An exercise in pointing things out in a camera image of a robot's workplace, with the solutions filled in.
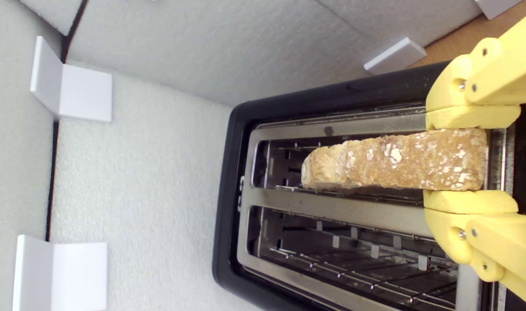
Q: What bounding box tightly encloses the black two-slot toaster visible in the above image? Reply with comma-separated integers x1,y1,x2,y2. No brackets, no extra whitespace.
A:
212,60,526,311

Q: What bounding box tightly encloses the brown bread slice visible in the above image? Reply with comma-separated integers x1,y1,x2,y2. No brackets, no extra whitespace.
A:
301,128,488,191

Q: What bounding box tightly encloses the white wall clip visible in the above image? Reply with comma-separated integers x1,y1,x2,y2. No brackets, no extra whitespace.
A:
363,37,427,76
30,36,113,123
13,235,108,311
475,0,525,20

